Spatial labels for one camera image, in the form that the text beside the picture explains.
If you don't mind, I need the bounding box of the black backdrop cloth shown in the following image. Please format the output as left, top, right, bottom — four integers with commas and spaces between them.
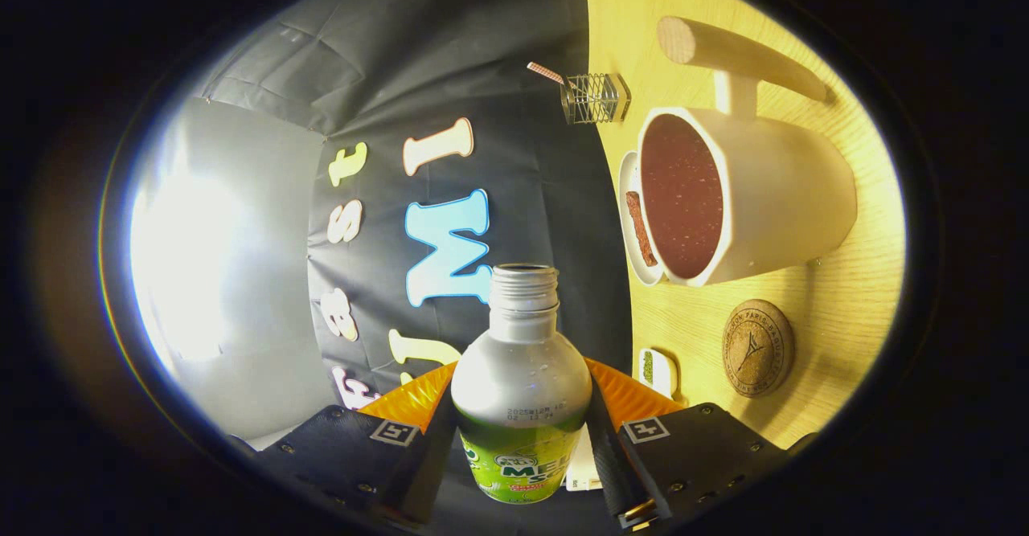
189, 0, 636, 536

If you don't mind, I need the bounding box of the silver juice bottle green label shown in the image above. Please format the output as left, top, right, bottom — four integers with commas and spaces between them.
450, 264, 593, 505

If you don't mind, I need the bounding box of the white cup with wooden handle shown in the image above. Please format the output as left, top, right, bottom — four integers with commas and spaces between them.
637, 15, 858, 288

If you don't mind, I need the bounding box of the white divided dish with beans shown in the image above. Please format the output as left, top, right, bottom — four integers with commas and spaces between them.
638, 348, 680, 400

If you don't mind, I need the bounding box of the wooden table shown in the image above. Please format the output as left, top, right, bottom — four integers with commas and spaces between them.
579, 0, 908, 450

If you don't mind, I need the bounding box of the brown meat piece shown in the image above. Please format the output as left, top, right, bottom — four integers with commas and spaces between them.
625, 190, 658, 268

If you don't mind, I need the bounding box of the wire mesh holder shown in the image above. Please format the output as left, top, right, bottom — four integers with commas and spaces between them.
560, 72, 632, 125

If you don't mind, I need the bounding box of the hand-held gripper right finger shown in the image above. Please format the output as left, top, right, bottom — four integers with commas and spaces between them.
583, 357, 819, 532

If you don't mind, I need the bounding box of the white round plate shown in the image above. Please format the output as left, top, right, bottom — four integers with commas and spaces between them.
617, 150, 666, 288

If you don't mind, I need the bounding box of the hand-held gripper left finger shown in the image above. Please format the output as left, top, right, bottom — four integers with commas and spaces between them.
241, 362, 459, 530

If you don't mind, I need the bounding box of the round cork coaster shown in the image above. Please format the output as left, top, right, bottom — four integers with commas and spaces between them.
722, 299, 797, 398

